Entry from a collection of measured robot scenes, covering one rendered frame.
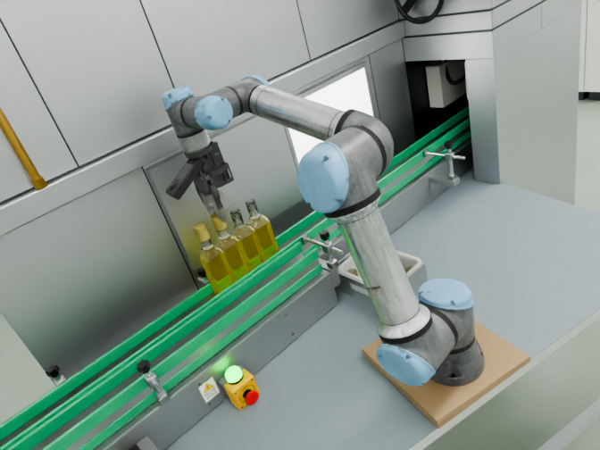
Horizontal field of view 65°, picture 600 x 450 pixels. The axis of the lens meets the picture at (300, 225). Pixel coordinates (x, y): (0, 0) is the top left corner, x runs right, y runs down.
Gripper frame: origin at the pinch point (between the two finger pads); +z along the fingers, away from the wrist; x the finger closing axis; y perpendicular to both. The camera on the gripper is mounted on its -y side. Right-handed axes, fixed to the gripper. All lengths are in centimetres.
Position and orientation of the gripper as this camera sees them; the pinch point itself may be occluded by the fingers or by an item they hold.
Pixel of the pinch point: (217, 217)
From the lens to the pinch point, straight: 132.1
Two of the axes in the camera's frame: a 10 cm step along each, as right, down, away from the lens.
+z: 2.5, 8.4, 4.8
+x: -6.5, -2.2, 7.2
